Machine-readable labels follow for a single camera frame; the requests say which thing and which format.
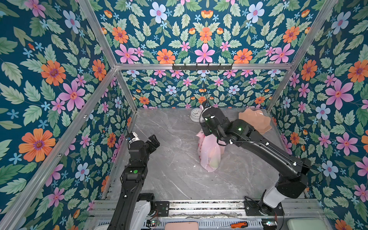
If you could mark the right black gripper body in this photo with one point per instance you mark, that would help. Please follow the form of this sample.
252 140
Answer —
207 130

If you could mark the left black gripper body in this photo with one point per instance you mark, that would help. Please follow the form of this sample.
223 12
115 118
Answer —
146 152

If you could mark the pink plastic bag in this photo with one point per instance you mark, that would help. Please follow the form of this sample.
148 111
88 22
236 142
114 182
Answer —
210 151

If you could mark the pink flower-shaped bowl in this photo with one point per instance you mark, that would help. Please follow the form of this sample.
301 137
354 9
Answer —
257 119

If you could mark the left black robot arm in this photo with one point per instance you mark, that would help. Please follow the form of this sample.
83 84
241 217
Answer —
133 207

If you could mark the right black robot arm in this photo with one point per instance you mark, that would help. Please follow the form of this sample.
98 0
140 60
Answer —
292 171

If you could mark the white alarm clock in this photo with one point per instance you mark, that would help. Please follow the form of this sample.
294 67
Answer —
196 115

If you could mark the small circuit board left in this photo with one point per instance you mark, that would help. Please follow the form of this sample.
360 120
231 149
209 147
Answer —
151 223

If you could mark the small circuit board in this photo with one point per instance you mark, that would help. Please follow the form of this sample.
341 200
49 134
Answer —
269 224
151 223

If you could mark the pink box front edge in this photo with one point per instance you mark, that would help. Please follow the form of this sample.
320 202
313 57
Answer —
182 226

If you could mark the small circuit board right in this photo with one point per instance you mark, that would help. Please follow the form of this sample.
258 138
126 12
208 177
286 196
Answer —
269 224

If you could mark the pale green box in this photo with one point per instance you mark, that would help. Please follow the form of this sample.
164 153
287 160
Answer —
306 224

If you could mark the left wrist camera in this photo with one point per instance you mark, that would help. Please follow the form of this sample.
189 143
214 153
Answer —
132 137

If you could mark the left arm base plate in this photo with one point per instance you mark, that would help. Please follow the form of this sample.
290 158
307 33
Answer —
160 209

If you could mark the black hook rail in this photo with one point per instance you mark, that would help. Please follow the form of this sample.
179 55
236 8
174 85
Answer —
205 67

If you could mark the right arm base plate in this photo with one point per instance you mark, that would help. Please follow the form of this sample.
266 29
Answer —
252 208

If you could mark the orange handled screwdriver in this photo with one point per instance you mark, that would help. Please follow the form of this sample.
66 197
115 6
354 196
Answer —
239 225

